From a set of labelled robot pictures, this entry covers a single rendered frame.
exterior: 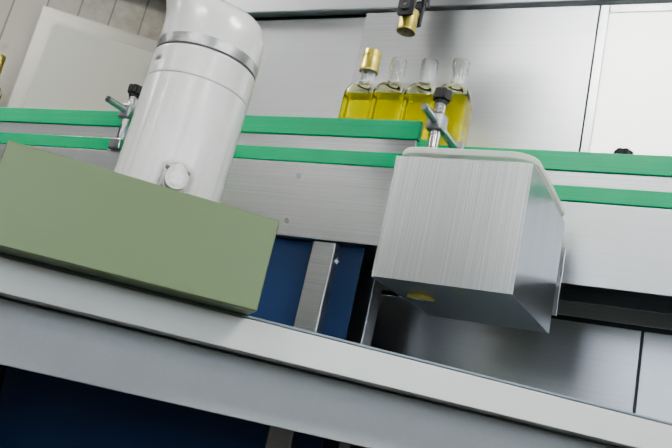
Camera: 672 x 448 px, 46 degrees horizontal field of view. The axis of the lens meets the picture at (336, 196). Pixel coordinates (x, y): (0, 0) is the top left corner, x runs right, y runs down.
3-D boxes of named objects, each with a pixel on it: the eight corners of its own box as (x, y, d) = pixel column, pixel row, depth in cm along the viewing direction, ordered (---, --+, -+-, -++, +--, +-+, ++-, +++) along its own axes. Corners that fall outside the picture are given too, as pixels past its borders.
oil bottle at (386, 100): (390, 203, 138) (413, 91, 144) (379, 192, 133) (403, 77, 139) (361, 200, 140) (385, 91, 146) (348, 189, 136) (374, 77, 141)
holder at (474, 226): (555, 341, 110) (571, 234, 114) (512, 294, 87) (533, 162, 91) (438, 323, 118) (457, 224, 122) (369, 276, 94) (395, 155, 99)
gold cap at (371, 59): (364, 66, 144) (369, 45, 145) (355, 72, 147) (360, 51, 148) (381, 73, 145) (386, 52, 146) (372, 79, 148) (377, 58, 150)
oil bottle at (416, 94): (422, 206, 136) (445, 93, 141) (412, 195, 131) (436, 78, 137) (392, 203, 138) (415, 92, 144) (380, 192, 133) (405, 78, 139)
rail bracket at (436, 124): (458, 192, 126) (471, 120, 129) (425, 151, 111) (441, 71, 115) (440, 191, 127) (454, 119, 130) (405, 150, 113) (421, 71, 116)
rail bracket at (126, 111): (129, 155, 145) (150, 89, 148) (102, 139, 138) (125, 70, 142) (112, 154, 146) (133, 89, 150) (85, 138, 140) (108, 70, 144)
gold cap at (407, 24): (417, 37, 146) (422, 16, 147) (411, 27, 143) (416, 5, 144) (400, 37, 148) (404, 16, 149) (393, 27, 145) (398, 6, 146)
